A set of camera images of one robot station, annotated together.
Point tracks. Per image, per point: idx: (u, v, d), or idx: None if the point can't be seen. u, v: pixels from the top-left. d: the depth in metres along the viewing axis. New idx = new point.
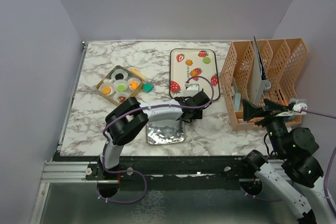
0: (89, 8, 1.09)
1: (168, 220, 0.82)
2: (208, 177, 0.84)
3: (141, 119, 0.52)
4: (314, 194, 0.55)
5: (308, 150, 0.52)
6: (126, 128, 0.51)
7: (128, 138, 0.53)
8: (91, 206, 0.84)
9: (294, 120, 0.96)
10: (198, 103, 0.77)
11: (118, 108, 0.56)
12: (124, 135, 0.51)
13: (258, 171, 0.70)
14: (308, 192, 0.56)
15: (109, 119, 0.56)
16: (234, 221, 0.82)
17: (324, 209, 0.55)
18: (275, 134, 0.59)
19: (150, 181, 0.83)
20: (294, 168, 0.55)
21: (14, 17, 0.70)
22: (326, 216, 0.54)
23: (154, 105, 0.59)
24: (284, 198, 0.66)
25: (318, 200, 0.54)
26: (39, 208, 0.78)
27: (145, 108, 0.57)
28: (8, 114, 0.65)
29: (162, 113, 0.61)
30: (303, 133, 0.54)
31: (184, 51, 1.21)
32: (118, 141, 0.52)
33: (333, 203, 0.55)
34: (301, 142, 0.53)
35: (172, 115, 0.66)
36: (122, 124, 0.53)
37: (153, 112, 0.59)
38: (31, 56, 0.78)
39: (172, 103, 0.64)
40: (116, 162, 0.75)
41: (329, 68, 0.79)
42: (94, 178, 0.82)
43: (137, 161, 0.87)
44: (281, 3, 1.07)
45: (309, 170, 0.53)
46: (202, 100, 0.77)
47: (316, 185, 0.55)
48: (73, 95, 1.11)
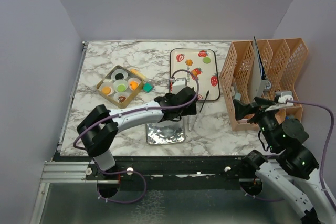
0: (90, 9, 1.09)
1: (168, 220, 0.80)
2: (208, 177, 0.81)
3: (109, 128, 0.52)
4: (311, 187, 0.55)
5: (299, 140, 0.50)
6: (97, 138, 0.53)
7: (102, 147, 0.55)
8: (91, 207, 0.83)
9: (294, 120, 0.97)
10: (182, 101, 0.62)
11: (89, 117, 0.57)
12: (96, 145, 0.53)
13: (258, 170, 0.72)
14: (306, 187, 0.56)
15: (81, 129, 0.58)
16: (234, 221, 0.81)
17: (323, 202, 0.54)
18: (266, 128, 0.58)
19: (150, 182, 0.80)
20: (288, 161, 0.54)
21: (14, 18, 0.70)
22: (326, 211, 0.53)
23: (124, 112, 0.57)
24: (285, 196, 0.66)
25: (316, 192, 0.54)
26: (39, 207, 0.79)
27: (115, 116, 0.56)
28: (9, 115, 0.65)
29: (136, 118, 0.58)
30: (292, 123, 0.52)
31: (184, 51, 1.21)
32: (91, 151, 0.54)
33: (333, 198, 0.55)
34: (290, 132, 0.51)
35: (152, 119, 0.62)
36: (94, 134, 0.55)
37: (124, 118, 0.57)
38: (32, 56, 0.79)
39: (150, 106, 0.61)
40: (112, 158, 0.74)
41: (329, 68, 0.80)
42: (94, 179, 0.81)
43: (138, 161, 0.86)
44: (281, 3, 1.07)
45: (303, 161, 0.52)
46: (186, 98, 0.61)
47: (311, 178, 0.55)
48: (73, 95, 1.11)
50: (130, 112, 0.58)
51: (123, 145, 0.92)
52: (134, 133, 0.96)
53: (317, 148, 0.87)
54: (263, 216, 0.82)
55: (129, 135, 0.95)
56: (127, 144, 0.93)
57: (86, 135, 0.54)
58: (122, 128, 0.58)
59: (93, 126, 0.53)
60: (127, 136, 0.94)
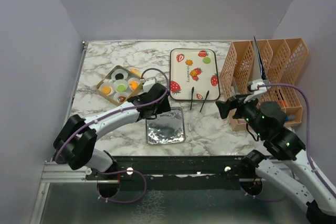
0: (90, 9, 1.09)
1: (168, 220, 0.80)
2: (208, 177, 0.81)
3: (89, 135, 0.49)
4: (300, 169, 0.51)
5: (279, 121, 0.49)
6: (77, 149, 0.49)
7: (84, 157, 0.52)
8: (91, 207, 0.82)
9: (294, 120, 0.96)
10: (155, 97, 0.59)
11: (64, 130, 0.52)
12: (77, 156, 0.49)
13: (256, 168, 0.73)
14: (297, 170, 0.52)
15: (58, 145, 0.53)
16: (234, 221, 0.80)
17: (317, 184, 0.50)
18: (250, 118, 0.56)
19: (150, 182, 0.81)
20: (273, 145, 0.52)
21: (15, 18, 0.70)
22: (322, 194, 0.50)
23: (100, 116, 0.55)
24: (286, 190, 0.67)
25: (307, 175, 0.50)
26: (39, 207, 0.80)
27: (91, 123, 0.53)
28: (9, 115, 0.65)
29: (113, 121, 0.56)
30: (269, 104, 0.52)
31: (184, 51, 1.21)
32: (74, 163, 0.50)
33: (326, 180, 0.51)
34: (268, 113, 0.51)
35: (128, 118, 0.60)
36: (72, 146, 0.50)
37: (101, 124, 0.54)
38: (32, 56, 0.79)
39: (125, 106, 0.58)
40: (107, 157, 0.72)
41: (329, 68, 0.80)
42: (94, 178, 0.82)
43: (138, 161, 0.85)
44: (281, 3, 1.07)
45: (289, 143, 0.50)
46: (158, 94, 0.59)
47: (298, 159, 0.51)
48: (73, 95, 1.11)
50: (105, 116, 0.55)
51: (123, 144, 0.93)
52: (134, 133, 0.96)
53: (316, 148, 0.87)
54: (263, 216, 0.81)
55: (129, 135, 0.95)
56: (127, 144, 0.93)
57: (65, 149, 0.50)
58: (101, 134, 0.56)
59: (70, 137, 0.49)
60: (127, 136, 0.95)
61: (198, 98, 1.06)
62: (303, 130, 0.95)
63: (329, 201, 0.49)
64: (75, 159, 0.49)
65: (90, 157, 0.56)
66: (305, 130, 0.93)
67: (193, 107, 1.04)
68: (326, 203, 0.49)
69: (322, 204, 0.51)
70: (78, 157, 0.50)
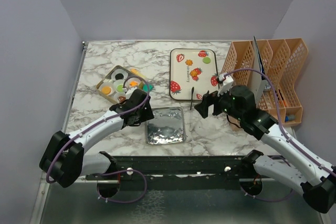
0: (90, 9, 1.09)
1: (168, 220, 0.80)
2: (208, 177, 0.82)
3: (76, 150, 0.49)
4: (275, 140, 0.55)
5: (247, 98, 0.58)
6: (66, 166, 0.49)
7: (74, 171, 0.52)
8: (91, 208, 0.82)
9: (294, 120, 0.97)
10: (136, 102, 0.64)
11: (48, 150, 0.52)
12: (68, 171, 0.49)
13: (254, 163, 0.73)
14: (274, 143, 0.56)
15: (44, 166, 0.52)
16: (234, 221, 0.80)
17: (294, 153, 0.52)
18: (228, 107, 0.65)
19: (150, 181, 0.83)
20: (248, 124, 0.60)
21: (15, 18, 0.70)
22: (302, 161, 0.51)
23: (84, 129, 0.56)
24: (283, 178, 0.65)
25: (282, 145, 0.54)
26: (39, 208, 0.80)
27: (76, 137, 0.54)
28: (9, 115, 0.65)
29: (98, 132, 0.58)
30: (238, 87, 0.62)
31: (184, 51, 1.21)
32: (65, 180, 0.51)
33: (304, 148, 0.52)
34: (235, 93, 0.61)
35: (114, 128, 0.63)
36: (60, 162, 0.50)
37: (86, 136, 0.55)
38: (32, 57, 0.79)
39: (108, 116, 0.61)
40: (103, 159, 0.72)
41: (328, 68, 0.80)
42: (94, 178, 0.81)
43: (138, 161, 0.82)
44: (281, 3, 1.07)
45: (259, 119, 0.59)
46: (139, 98, 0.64)
47: (272, 131, 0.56)
48: (73, 95, 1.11)
50: (90, 128, 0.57)
51: (123, 144, 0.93)
52: (134, 134, 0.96)
53: (317, 147, 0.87)
54: (264, 216, 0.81)
55: (129, 135, 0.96)
56: (127, 144, 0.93)
57: (53, 168, 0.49)
58: (88, 147, 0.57)
59: (56, 156, 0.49)
60: (127, 137, 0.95)
61: (198, 98, 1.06)
62: (303, 130, 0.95)
63: (310, 168, 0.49)
64: (66, 174, 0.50)
65: (80, 171, 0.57)
66: (305, 130, 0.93)
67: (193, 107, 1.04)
68: (308, 171, 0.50)
69: (307, 175, 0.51)
70: (68, 173, 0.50)
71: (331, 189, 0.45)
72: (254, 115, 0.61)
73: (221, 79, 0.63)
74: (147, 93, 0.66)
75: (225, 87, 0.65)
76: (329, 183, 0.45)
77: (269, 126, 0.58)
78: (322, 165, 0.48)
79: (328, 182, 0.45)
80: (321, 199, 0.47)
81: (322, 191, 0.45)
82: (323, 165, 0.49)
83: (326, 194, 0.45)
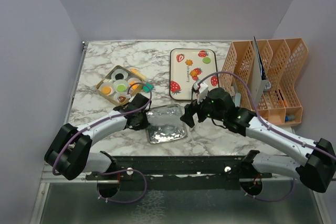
0: (90, 9, 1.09)
1: (168, 220, 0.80)
2: (208, 177, 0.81)
3: (83, 141, 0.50)
4: (258, 131, 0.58)
5: (223, 98, 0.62)
6: (72, 158, 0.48)
7: (80, 164, 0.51)
8: (91, 208, 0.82)
9: (294, 120, 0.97)
10: (138, 104, 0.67)
11: (55, 143, 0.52)
12: (73, 163, 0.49)
13: (254, 162, 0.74)
14: (258, 134, 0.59)
15: (49, 159, 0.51)
16: (234, 221, 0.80)
17: (276, 138, 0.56)
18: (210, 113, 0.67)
19: (150, 181, 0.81)
20: (231, 123, 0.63)
21: (15, 18, 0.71)
22: (285, 145, 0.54)
23: (93, 123, 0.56)
24: (281, 168, 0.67)
25: (264, 134, 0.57)
26: (39, 207, 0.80)
27: (84, 129, 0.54)
28: (9, 115, 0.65)
29: (105, 128, 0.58)
30: (214, 91, 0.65)
31: (184, 51, 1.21)
32: (70, 173, 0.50)
33: (284, 132, 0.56)
34: (213, 96, 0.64)
35: (117, 126, 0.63)
36: (66, 156, 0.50)
37: (93, 130, 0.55)
38: (31, 57, 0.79)
39: (113, 114, 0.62)
40: (104, 158, 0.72)
41: (329, 68, 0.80)
42: (94, 178, 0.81)
43: (138, 161, 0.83)
44: (281, 3, 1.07)
45: (239, 116, 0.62)
46: (142, 100, 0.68)
47: (253, 124, 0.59)
48: (73, 95, 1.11)
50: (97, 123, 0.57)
51: (123, 144, 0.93)
52: (134, 134, 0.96)
53: None
54: (264, 216, 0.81)
55: (129, 135, 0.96)
56: (127, 144, 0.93)
57: (59, 160, 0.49)
58: (93, 142, 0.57)
59: (64, 147, 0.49)
60: (127, 137, 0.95)
61: None
62: (303, 130, 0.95)
63: (294, 148, 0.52)
64: (71, 168, 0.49)
65: (84, 167, 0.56)
66: (305, 130, 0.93)
67: None
68: (294, 152, 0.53)
69: (295, 157, 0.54)
70: (74, 166, 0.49)
71: (317, 164, 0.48)
72: (234, 114, 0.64)
73: (196, 87, 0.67)
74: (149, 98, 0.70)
75: (203, 94, 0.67)
76: (315, 159, 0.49)
77: (249, 120, 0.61)
78: (305, 144, 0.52)
79: (314, 158, 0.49)
80: (315, 177, 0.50)
81: (312, 168, 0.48)
82: (305, 143, 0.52)
83: (315, 169, 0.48)
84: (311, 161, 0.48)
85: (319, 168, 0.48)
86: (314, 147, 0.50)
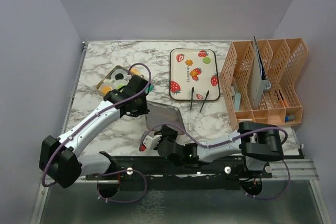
0: (90, 9, 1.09)
1: (168, 220, 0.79)
2: (208, 177, 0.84)
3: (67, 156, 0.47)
4: (205, 155, 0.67)
5: (175, 151, 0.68)
6: (62, 170, 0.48)
7: (74, 172, 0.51)
8: (91, 207, 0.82)
9: (294, 120, 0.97)
10: (135, 89, 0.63)
11: (43, 156, 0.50)
12: (65, 173, 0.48)
13: (250, 168, 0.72)
14: (210, 157, 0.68)
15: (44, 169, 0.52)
16: (234, 221, 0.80)
17: (221, 150, 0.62)
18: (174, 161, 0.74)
19: (150, 181, 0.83)
20: (191, 163, 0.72)
21: (15, 18, 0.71)
22: (227, 149, 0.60)
23: (75, 130, 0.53)
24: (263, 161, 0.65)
25: (210, 153, 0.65)
26: (39, 207, 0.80)
27: (66, 140, 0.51)
28: (8, 115, 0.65)
29: (91, 131, 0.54)
30: (161, 145, 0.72)
31: (185, 51, 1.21)
32: (65, 182, 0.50)
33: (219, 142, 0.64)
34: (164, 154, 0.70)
35: (111, 120, 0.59)
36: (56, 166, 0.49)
37: (78, 138, 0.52)
38: (31, 57, 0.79)
39: (101, 109, 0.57)
40: (104, 159, 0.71)
41: (327, 69, 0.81)
42: (94, 178, 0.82)
43: (138, 161, 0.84)
44: (281, 3, 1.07)
45: (190, 155, 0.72)
46: (139, 85, 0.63)
47: (201, 153, 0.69)
48: (73, 95, 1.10)
50: (81, 128, 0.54)
51: (123, 144, 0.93)
52: (134, 134, 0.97)
53: (316, 148, 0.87)
54: (263, 216, 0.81)
55: (129, 135, 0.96)
56: (127, 144, 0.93)
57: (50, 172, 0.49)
58: (85, 146, 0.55)
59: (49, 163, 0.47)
60: (127, 136, 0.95)
61: (198, 98, 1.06)
62: (302, 130, 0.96)
63: (231, 148, 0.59)
64: (64, 178, 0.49)
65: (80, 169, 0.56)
66: (305, 131, 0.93)
67: (193, 107, 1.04)
68: (234, 150, 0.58)
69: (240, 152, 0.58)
70: (66, 176, 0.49)
71: (253, 149, 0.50)
72: (186, 153, 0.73)
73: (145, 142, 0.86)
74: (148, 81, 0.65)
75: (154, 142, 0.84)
76: (248, 146, 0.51)
77: (198, 151, 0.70)
78: (232, 139, 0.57)
79: (246, 145, 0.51)
80: (269, 156, 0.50)
81: (255, 153, 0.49)
82: (232, 138, 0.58)
83: (255, 154, 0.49)
84: (247, 149, 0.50)
85: (257, 148, 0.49)
86: (240, 136, 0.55)
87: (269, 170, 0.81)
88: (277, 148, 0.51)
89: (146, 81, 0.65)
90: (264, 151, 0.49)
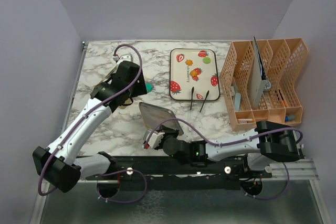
0: (89, 9, 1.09)
1: (168, 220, 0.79)
2: (208, 177, 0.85)
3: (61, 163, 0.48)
4: (215, 153, 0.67)
5: (181, 149, 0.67)
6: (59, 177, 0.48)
7: (72, 176, 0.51)
8: (91, 207, 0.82)
9: (294, 120, 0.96)
10: (125, 78, 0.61)
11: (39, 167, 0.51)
12: (63, 179, 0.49)
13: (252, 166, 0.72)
14: (219, 156, 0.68)
15: None
16: (234, 220, 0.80)
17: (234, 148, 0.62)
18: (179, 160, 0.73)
19: (150, 181, 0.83)
20: (197, 161, 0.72)
21: (15, 17, 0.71)
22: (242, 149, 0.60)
23: (63, 139, 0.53)
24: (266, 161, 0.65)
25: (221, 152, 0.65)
26: (39, 207, 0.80)
27: (56, 150, 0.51)
28: (8, 115, 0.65)
29: (81, 136, 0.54)
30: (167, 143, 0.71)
31: (185, 51, 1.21)
32: (65, 187, 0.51)
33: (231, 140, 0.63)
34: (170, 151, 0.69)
35: (100, 120, 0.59)
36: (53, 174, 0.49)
37: (68, 145, 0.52)
38: (31, 57, 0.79)
39: (86, 111, 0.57)
40: (103, 159, 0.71)
41: (327, 69, 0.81)
42: (94, 178, 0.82)
43: (138, 161, 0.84)
44: (281, 3, 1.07)
45: (197, 152, 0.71)
46: (128, 73, 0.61)
47: (210, 152, 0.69)
48: (73, 95, 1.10)
50: (69, 135, 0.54)
51: (123, 144, 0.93)
52: (134, 134, 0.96)
53: (316, 148, 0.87)
54: (263, 216, 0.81)
55: (129, 135, 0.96)
56: (127, 144, 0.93)
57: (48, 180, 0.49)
58: (79, 150, 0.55)
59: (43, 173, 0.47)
60: (127, 137, 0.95)
61: (198, 98, 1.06)
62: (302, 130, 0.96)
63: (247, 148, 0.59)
64: (63, 183, 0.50)
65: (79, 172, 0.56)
66: (305, 131, 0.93)
67: (193, 107, 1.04)
68: (249, 149, 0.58)
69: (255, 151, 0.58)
70: (64, 182, 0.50)
71: (272, 149, 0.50)
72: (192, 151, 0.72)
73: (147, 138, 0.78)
74: (135, 66, 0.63)
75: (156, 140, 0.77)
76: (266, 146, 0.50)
77: (206, 149, 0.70)
78: (250, 138, 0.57)
79: (264, 144, 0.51)
80: (286, 157, 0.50)
81: (274, 153, 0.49)
82: (250, 137, 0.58)
83: (273, 154, 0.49)
84: (266, 149, 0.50)
85: (275, 148, 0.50)
86: (258, 136, 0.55)
87: (269, 171, 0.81)
88: (292, 148, 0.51)
89: (134, 67, 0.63)
90: (282, 151, 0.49)
